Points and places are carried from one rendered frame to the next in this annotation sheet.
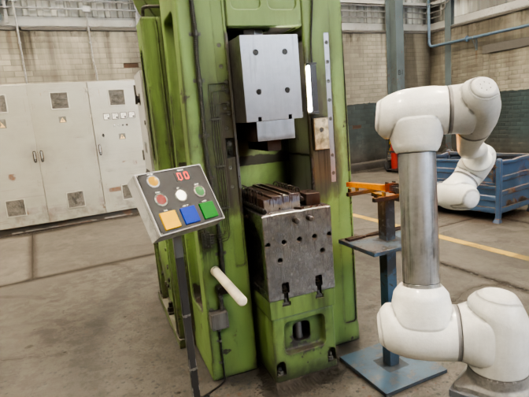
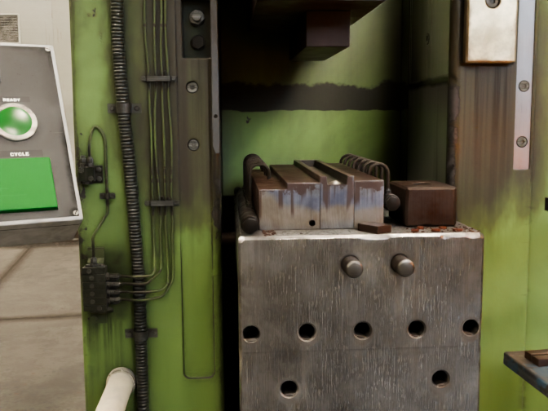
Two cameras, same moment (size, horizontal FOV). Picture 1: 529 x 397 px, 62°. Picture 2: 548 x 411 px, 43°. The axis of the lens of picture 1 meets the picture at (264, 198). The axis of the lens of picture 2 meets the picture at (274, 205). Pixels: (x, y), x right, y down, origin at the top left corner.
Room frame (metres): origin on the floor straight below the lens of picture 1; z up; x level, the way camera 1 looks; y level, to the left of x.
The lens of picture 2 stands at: (1.12, -0.32, 1.09)
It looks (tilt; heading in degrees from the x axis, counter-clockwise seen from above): 7 degrees down; 16
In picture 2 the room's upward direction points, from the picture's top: straight up
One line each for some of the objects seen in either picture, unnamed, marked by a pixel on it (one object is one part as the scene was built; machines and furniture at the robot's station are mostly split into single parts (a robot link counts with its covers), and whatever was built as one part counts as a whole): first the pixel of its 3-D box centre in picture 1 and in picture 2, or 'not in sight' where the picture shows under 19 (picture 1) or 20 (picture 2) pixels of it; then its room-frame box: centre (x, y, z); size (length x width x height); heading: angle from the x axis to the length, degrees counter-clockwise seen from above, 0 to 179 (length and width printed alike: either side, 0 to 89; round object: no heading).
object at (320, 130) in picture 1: (320, 133); (490, 13); (2.43, -0.34, 1.27); 0.09 x 0.02 x 0.17; 110
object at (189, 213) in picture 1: (190, 215); not in sight; (1.84, 0.32, 1.01); 0.07 x 0.05 x 0.07; 135
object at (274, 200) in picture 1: (266, 196); (306, 189); (2.40, -0.01, 0.96); 0.42 x 0.20 x 0.09; 20
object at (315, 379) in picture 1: (298, 377); not in sight; (2.16, -0.10, 0.01); 0.58 x 0.39 x 0.01; 110
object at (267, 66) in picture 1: (264, 82); not in sight; (2.41, -0.05, 1.56); 0.42 x 0.39 x 0.40; 20
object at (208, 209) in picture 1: (208, 209); (24, 185); (1.91, 0.25, 1.01); 0.07 x 0.05 x 0.07; 135
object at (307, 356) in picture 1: (284, 316); not in sight; (2.43, -0.06, 0.23); 0.55 x 0.37 x 0.47; 20
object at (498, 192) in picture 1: (470, 182); not in sight; (5.45, -2.58, 0.36); 1.20 x 0.80 x 0.72; 32
